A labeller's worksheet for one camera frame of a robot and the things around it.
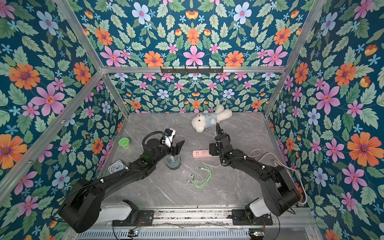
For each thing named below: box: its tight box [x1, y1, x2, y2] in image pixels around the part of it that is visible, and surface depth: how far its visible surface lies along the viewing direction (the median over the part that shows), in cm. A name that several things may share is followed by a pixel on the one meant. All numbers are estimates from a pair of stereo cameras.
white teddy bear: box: [191, 104, 233, 133], surface depth 107 cm
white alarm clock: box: [108, 160, 126, 174], surface depth 90 cm
